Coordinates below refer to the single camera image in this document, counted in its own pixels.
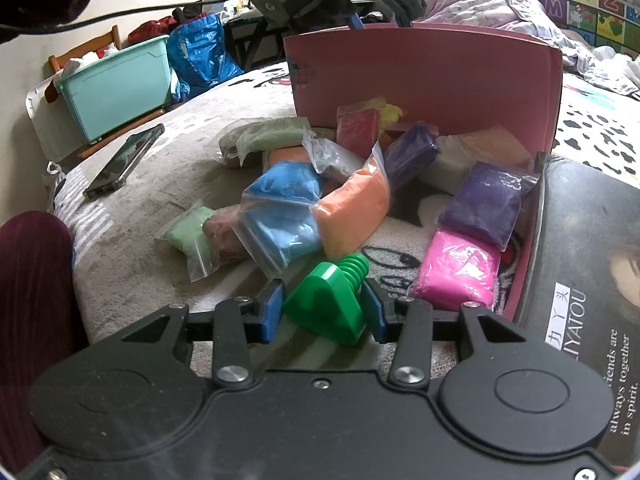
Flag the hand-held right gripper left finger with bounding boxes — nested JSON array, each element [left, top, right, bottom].
[[122, 279, 287, 391]]

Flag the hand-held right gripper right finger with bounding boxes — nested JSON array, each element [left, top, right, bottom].
[[361, 277, 531, 392]]

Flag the green plastic clay tool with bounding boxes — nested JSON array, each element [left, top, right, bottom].
[[282, 252, 372, 347]]

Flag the pink cardboard box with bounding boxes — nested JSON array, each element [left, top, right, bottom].
[[282, 22, 564, 322]]

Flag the cluttered dark desk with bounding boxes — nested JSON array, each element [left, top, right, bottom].
[[220, 2, 286, 72]]

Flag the purple quilt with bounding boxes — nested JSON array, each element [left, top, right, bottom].
[[407, 0, 568, 43]]

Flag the blue plastic bag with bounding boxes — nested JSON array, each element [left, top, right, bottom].
[[166, 12, 247, 104]]

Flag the pile of coloured clay bags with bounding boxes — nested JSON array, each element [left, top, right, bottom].
[[155, 97, 544, 312]]

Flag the red clothing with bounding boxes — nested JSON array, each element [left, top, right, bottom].
[[127, 15, 178, 46]]

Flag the colourful alphabet foam mat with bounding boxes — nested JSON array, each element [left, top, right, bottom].
[[505, 0, 640, 57]]

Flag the teal plastic storage bin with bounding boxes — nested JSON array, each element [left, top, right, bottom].
[[52, 35, 174, 144]]

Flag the dark printed box lid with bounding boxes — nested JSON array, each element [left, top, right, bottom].
[[500, 151, 640, 468]]

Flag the black smartphone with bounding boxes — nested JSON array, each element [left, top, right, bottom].
[[82, 123, 166, 200]]

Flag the white crumpled clothes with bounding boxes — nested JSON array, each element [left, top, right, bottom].
[[562, 42, 640, 102]]

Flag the person's leg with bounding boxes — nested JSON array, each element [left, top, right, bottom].
[[0, 211, 92, 463]]

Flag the black cable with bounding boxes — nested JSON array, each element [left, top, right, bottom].
[[0, 0, 251, 36]]

